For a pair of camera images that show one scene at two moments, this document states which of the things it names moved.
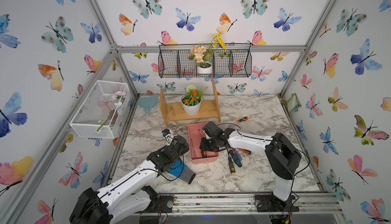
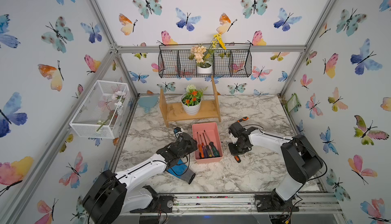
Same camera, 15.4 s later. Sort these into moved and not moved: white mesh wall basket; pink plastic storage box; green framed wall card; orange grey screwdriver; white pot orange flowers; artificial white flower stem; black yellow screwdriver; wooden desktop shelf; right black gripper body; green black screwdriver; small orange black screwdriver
Moved: right black gripper body; pink plastic storage box; black yellow screwdriver; orange grey screwdriver; green black screwdriver
Not moved: wooden desktop shelf; green framed wall card; small orange black screwdriver; white mesh wall basket; white pot orange flowers; artificial white flower stem
